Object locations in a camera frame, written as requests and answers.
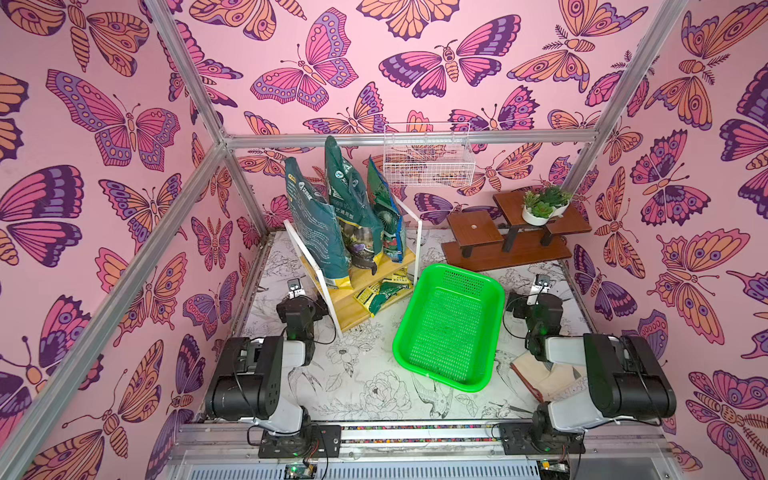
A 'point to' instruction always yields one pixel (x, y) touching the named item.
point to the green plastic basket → (449, 325)
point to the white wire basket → (428, 154)
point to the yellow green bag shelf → (376, 294)
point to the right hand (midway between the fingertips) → (524, 290)
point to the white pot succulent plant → (538, 207)
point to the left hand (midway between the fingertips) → (306, 292)
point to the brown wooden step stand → (503, 238)
